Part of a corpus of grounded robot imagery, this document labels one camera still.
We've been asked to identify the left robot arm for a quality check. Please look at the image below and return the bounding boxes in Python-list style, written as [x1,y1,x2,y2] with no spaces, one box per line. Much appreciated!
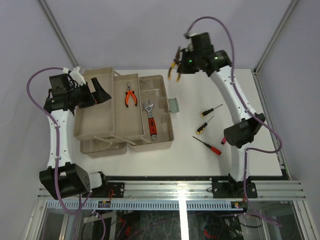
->
[39,73,112,200]

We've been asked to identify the slotted cable duct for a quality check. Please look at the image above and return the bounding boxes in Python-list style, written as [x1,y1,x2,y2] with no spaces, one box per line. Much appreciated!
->
[46,199,245,211]

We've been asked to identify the left frame post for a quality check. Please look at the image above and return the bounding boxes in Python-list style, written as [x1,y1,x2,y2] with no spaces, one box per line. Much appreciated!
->
[36,0,80,67]

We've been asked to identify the frame post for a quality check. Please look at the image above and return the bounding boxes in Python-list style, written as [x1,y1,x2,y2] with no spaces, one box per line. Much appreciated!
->
[252,0,300,75]
[36,0,80,67]

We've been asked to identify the right frame post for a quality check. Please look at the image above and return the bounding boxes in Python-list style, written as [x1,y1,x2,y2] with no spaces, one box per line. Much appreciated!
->
[252,0,300,75]

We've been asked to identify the black yellow screwdriver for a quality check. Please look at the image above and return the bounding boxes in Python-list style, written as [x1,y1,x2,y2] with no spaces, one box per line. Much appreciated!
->
[200,104,223,117]
[196,116,214,135]

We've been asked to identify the translucent brown toolbox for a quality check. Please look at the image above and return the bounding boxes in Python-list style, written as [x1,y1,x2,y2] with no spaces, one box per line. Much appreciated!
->
[79,75,174,158]

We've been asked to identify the yellow handled pliers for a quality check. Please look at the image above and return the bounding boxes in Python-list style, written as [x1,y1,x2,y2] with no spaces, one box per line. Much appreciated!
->
[167,46,183,83]

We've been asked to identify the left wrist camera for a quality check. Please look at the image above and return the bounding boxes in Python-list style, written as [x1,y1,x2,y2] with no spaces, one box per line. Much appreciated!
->
[68,66,86,86]

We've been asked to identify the beige toolbox tray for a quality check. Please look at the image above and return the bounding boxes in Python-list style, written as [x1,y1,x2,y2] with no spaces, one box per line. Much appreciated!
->
[113,73,144,141]
[73,67,115,141]

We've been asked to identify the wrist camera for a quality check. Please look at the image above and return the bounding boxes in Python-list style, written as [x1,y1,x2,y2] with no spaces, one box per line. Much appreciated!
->
[184,32,193,39]
[68,66,86,86]

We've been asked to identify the beige middle toolbox tray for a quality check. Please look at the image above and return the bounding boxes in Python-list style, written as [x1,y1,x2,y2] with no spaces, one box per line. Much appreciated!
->
[113,73,144,141]

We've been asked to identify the orange handled long-nose pliers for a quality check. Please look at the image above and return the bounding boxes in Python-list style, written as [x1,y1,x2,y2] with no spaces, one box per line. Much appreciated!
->
[125,82,138,108]

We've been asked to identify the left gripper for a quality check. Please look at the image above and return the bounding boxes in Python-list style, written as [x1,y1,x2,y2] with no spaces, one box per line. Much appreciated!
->
[68,77,111,109]

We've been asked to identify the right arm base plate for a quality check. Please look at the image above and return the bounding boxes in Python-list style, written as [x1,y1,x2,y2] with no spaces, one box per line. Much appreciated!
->
[211,176,258,199]

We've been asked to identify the red handled screwdriver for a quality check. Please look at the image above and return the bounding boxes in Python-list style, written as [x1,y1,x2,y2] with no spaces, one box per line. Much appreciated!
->
[193,136,222,156]

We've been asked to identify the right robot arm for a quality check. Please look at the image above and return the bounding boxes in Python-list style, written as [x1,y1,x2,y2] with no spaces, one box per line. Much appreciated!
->
[177,32,265,198]

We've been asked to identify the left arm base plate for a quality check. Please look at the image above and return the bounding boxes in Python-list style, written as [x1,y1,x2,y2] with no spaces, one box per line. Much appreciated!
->
[90,182,125,199]

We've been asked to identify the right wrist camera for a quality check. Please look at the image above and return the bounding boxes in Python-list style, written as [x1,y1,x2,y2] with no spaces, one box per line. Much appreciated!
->
[184,32,193,39]

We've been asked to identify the red handled adjustable wrench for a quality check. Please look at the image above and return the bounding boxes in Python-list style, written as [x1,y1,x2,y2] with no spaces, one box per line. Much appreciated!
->
[143,100,158,141]

